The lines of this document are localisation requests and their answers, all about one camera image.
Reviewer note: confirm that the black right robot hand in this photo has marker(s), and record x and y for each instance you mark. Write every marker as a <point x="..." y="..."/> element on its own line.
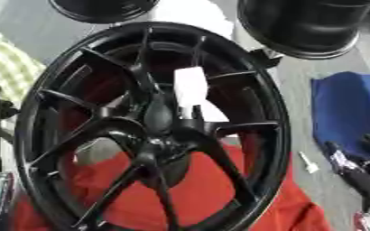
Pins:
<point x="359" y="174"/>

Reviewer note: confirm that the black round wheel rim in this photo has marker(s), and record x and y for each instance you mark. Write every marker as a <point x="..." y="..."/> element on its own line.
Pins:
<point x="299" y="27"/>
<point x="101" y="9"/>

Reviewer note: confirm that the black spoked wheel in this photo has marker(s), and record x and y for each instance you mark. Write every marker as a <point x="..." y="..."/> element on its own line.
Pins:
<point x="159" y="118"/>

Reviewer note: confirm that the blue cloth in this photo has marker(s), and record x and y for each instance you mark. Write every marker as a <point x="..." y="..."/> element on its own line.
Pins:
<point x="348" y="108"/>

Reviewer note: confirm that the green white checked cloth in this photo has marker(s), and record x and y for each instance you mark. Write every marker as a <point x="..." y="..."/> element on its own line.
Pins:
<point x="6" y="67"/>

